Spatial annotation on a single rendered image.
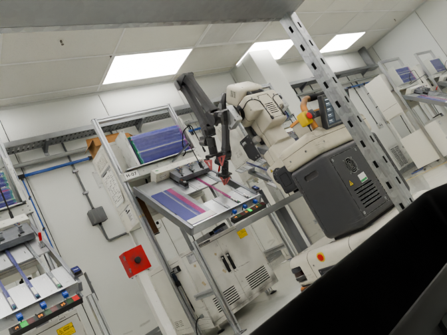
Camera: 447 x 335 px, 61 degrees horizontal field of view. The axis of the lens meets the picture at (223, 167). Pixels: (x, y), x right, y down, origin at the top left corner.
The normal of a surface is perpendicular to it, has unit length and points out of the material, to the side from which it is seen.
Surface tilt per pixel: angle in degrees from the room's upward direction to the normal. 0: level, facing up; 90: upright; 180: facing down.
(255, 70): 90
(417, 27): 90
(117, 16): 180
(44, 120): 90
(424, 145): 90
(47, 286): 47
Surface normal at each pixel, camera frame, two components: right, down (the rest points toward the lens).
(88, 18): 0.47, 0.86
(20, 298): 0.04, -0.90
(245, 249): 0.50, -0.42
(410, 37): -0.73, 0.27
